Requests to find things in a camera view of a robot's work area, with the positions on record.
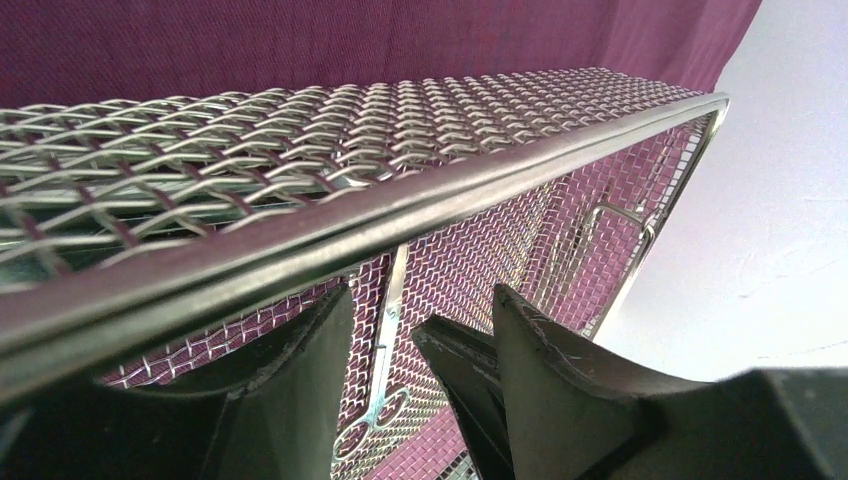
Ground steel surgical scissors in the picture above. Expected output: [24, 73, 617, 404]
[332, 242, 410, 464]

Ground metal mesh instrument tray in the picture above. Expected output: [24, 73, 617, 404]
[1, 68, 730, 478]

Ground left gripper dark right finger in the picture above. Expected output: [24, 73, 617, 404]
[493, 285, 847, 479]

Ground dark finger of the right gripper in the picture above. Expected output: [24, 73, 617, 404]
[411, 315, 515, 479]

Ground magenta surgical wrap cloth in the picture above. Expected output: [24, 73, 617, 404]
[0, 0, 765, 480]

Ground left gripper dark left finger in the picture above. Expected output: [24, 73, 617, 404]
[1, 289, 353, 479]

